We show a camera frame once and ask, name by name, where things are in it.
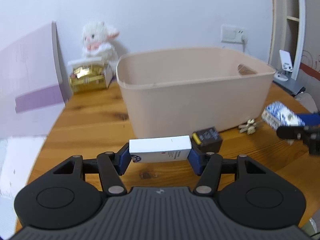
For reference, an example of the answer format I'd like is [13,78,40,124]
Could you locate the white shelf unit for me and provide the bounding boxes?
[268,0,306,80]

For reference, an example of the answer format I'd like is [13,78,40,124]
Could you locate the grey laptop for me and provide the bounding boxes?
[273,77,306,97]

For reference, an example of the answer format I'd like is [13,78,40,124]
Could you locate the beige plastic storage bin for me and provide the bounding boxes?
[116,47,275,138]

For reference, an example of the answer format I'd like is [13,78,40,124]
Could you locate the white phone stand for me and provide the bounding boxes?
[273,50,293,82]

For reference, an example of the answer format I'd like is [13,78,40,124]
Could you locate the white small box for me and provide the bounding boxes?
[129,135,191,163]

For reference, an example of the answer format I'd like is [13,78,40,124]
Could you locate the blue white porcelain tissue pack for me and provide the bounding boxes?
[261,101,305,130]

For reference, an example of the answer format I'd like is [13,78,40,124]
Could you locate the lilac headboard panel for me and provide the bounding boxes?
[1,22,68,138]

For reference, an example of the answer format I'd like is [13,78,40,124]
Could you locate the white plush lamb toy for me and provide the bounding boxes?
[82,21,119,62]

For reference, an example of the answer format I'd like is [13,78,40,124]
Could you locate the black small box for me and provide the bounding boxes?
[191,127,223,153]

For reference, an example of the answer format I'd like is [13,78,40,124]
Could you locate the white wall switch socket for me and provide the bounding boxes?
[221,24,248,44]

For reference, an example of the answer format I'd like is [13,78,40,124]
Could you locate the gold snack box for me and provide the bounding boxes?
[68,57,113,93]

